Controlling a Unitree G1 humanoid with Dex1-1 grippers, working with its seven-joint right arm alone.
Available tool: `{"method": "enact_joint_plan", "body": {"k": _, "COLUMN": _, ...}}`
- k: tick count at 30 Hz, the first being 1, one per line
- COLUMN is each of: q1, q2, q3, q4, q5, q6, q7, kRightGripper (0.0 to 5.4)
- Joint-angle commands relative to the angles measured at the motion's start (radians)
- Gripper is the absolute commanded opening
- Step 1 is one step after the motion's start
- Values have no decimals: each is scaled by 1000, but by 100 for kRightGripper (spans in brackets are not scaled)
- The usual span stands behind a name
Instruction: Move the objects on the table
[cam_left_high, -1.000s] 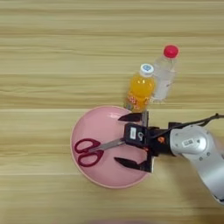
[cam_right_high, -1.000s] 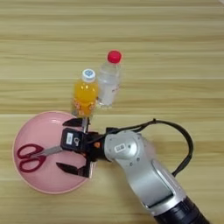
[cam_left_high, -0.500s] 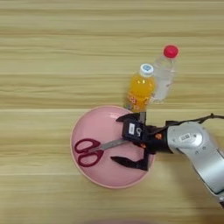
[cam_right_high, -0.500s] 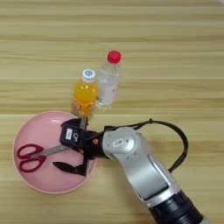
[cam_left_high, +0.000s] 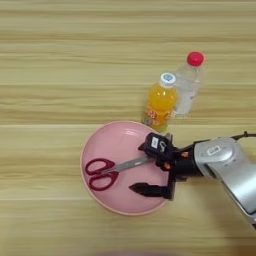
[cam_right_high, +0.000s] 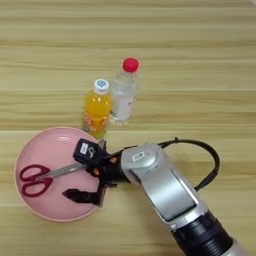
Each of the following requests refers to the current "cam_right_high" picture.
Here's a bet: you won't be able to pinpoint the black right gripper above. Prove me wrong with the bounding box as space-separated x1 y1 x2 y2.
61 139 130 208

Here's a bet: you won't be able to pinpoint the red handled scissors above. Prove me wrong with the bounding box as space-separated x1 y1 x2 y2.
18 162 88 198

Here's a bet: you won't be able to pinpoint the pink round plate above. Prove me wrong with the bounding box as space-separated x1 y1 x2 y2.
13 126 108 223

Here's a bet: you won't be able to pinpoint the orange juice bottle white cap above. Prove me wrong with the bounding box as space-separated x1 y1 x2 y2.
81 78 114 140

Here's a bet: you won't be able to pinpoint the clear water bottle red cap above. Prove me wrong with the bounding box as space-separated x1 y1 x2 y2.
109 57 141 126

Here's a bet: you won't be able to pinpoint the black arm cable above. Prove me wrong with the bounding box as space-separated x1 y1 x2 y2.
109 136 221 193

